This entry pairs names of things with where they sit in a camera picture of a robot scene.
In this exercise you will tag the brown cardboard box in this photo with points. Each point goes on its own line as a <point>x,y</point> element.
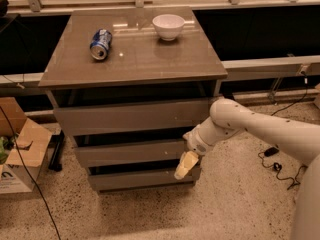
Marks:
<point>24,145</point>

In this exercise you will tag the white bowl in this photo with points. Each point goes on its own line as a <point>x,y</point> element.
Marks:
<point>168,26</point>

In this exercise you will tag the black stand leg left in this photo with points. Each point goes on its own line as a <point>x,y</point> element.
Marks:
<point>55,147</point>

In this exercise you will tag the black power adapter with cable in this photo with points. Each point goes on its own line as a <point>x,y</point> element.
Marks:
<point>277,167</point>

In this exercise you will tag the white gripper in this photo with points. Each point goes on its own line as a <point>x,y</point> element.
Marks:
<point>197,144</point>

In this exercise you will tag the blue soda can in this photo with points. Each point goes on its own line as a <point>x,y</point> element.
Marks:
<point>101,44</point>

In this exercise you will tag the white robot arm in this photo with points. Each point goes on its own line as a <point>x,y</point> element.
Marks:
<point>297,139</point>

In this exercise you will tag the grey drawer cabinet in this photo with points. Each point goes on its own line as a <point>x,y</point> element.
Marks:
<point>140,68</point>

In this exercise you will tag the grey drawer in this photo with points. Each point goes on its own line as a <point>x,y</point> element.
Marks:
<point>128,153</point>
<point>76,121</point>
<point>141,179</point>

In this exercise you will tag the grey top drawer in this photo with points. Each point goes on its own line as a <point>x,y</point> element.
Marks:
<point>76,121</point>

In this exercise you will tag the grey bottom drawer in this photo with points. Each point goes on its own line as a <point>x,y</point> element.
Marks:
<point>141,179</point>

